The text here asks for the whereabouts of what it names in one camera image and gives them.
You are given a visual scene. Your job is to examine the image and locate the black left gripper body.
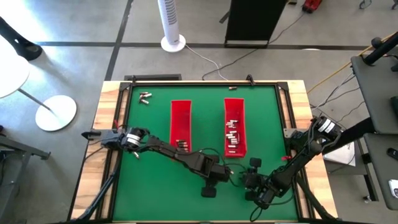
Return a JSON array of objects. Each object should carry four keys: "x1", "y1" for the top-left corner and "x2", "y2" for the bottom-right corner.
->
[{"x1": 200, "y1": 155, "x2": 233, "y2": 198}]

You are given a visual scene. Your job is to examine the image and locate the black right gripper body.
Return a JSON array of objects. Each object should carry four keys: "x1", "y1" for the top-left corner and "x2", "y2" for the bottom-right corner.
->
[{"x1": 242, "y1": 157, "x2": 276, "y2": 210}]

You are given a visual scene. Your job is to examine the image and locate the red plastic bin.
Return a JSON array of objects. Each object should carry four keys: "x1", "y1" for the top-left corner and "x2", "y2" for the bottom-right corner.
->
[
  {"x1": 170, "y1": 99, "x2": 193, "y2": 156},
  {"x1": 223, "y1": 97, "x2": 248, "y2": 158}
]

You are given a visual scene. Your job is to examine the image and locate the green table mat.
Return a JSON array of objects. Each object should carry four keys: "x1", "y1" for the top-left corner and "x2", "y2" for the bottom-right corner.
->
[{"x1": 112, "y1": 84, "x2": 300, "y2": 222}]

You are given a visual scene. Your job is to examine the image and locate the black diagonal bar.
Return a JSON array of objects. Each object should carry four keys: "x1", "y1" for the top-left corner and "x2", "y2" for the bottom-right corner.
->
[{"x1": 323, "y1": 117, "x2": 376, "y2": 156}]

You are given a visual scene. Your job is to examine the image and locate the dark grey desk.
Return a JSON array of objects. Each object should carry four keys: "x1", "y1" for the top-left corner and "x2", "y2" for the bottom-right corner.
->
[
  {"x1": 363, "y1": 133, "x2": 398, "y2": 212},
  {"x1": 350, "y1": 46, "x2": 398, "y2": 135}
]

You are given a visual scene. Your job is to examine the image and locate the black remote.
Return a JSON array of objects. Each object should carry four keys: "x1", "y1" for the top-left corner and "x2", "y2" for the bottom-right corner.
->
[{"x1": 386, "y1": 147, "x2": 398, "y2": 162}]

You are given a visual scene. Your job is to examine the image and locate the black cabinet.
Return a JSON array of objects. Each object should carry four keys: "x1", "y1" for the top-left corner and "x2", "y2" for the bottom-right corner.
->
[{"x1": 224, "y1": 0, "x2": 289, "y2": 49}]

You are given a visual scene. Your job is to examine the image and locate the white tower fan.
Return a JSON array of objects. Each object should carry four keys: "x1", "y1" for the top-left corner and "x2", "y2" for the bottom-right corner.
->
[{"x1": 157, "y1": 0, "x2": 187, "y2": 53}]

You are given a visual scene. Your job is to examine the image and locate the black pole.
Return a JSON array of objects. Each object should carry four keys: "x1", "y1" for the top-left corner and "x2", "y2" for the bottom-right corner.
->
[{"x1": 362, "y1": 32, "x2": 398, "y2": 67}]

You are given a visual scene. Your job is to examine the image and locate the grey metal stand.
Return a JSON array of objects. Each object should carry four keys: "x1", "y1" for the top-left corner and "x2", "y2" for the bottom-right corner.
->
[{"x1": 0, "y1": 124, "x2": 51, "y2": 224}]

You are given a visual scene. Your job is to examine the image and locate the red floor device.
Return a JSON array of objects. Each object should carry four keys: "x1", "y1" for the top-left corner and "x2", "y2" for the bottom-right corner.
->
[{"x1": 302, "y1": 0, "x2": 323, "y2": 14}]

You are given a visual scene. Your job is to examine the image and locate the black curved stand leg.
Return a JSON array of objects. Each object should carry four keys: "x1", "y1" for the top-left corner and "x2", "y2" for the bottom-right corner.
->
[{"x1": 0, "y1": 16, "x2": 44, "y2": 62}]

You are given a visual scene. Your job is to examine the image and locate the thin black cable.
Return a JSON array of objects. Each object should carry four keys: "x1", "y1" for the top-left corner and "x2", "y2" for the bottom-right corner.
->
[
  {"x1": 334, "y1": 101, "x2": 366, "y2": 125},
  {"x1": 310, "y1": 74, "x2": 357, "y2": 110}
]

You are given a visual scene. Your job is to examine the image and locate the white floor cable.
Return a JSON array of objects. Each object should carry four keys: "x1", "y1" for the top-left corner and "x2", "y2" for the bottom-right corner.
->
[{"x1": 185, "y1": 44, "x2": 228, "y2": 81}]

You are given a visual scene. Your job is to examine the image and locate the black floor cable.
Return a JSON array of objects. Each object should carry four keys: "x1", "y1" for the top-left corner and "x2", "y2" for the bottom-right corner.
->
[{"x1": 201, "y1": 12, "x2": 305, "y2": 81}]

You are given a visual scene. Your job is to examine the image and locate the yellow floor cable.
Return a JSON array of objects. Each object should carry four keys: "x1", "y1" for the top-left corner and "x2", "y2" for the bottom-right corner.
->
[{"x1": 307, "y1": 32, "x2": 397, "y2": 94}]

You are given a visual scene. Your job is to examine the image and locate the white round pedestal table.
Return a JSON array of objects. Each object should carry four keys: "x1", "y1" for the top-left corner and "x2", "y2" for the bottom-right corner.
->
[{"x1": 0, "y1": 37, "x2": 78, "y2": 132}]

